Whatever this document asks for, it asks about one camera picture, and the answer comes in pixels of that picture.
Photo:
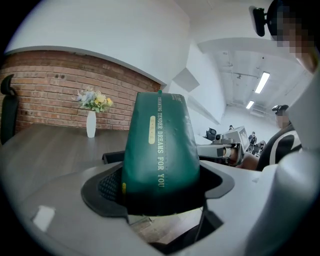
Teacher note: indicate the person's right forearm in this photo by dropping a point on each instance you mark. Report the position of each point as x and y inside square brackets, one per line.
[250, 161]

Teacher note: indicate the green packet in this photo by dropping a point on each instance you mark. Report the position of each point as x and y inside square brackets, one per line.
[160, 150]

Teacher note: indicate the black head-worn camera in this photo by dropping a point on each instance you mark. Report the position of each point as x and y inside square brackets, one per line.
[258, 21]

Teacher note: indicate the long ceiling light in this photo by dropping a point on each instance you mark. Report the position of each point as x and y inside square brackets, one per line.
[262, 82]

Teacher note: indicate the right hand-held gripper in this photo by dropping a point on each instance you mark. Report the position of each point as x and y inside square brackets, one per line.
[237, 138]

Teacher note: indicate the short ceiling light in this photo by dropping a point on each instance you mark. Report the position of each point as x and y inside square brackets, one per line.
[250, 104]

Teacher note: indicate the white vase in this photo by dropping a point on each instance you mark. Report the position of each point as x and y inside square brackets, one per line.
[91, 125]

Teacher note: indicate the black mesh office chair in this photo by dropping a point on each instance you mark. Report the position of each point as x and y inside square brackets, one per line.
[212, 133]

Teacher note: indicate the black container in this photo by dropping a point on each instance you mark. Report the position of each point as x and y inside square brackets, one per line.
[112, 157]

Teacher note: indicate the person's right hand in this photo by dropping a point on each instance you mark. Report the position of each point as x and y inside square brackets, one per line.
[231, 158]

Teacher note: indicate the grey wall panel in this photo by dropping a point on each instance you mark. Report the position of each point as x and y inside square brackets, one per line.
[186, 80]

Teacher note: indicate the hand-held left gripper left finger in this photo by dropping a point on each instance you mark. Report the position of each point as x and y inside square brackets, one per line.
[65, 215]

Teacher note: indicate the person's white shirt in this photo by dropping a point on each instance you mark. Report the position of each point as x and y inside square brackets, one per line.
[306, 112]

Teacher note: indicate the person's head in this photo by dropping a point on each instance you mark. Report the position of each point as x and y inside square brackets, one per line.
[292, 30]

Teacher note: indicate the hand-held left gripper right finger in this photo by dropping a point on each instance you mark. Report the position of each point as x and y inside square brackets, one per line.
[250, 205]

